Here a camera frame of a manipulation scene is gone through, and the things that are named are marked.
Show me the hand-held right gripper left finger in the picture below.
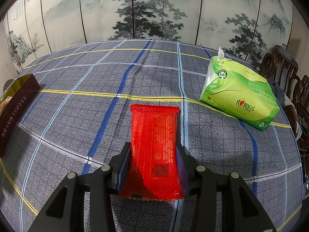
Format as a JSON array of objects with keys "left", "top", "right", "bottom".
[{"left": 28, "top": 142, "right": 132, "bottom": 232}]

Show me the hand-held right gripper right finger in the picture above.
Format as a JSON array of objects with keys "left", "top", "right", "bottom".
[{"left": 176, "top": 143, "right": 276, "bottom": 232}]

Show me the red snack packet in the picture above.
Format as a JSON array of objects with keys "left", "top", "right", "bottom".
[{"left": 119, "top": 104, "right": 184, "bottom": 201}]

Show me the maroon tin box gold interior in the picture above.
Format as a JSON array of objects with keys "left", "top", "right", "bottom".
[{"left": 0, "top": 74, "right": 41, "bottom": 159}]

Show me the green tissue pack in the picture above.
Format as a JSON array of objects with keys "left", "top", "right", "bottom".
[{"left": 199, "top": 46, "right": 280, "bottom": 132}]

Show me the dark blue cloth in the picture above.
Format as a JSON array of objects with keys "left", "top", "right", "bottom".
[{"left": 268, "top": 77, "right": 286, "bottom": 102}]

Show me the round grey disc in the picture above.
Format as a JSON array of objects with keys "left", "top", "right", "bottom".
[{"left": 3, "top": 78, "right": 15, "bottom": 90}]

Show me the painted landscape folding screen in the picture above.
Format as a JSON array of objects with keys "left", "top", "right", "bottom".
[{"left": 0, "top": 0, "right": 294, "bottom": 74}]

